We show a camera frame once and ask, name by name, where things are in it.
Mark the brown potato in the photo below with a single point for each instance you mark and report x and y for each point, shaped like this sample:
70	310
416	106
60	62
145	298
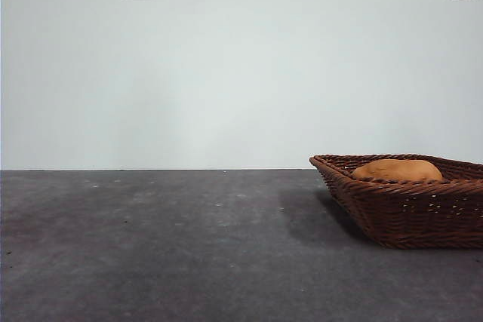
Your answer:
396	171

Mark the brown wicker basket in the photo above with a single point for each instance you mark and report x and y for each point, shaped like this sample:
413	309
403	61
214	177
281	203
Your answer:
415	216

